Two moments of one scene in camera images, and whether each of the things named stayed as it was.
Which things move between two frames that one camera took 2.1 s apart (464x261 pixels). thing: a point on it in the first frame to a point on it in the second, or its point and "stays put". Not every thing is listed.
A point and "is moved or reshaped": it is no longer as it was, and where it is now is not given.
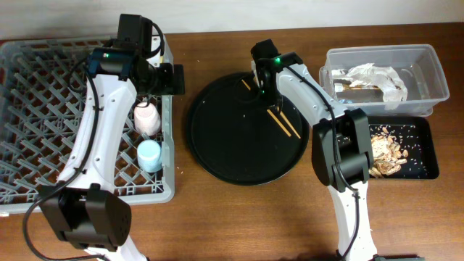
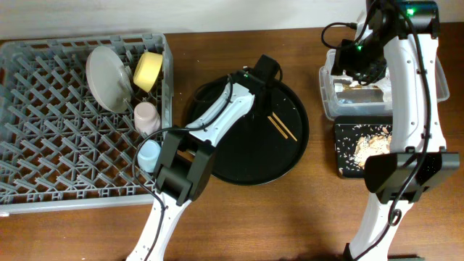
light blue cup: x=149 y=156 stays put
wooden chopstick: x=289 y=123 is moved or reshaped
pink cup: x=147 y=119 stays put
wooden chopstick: x=276 y=120 to x=278 y=127
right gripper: x=270 y=105 to x=341 y=63
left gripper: x=168 y=87 to x=271 y=104
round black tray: x=236 y=136 stays put
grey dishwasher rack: x=40 y=114 stays put
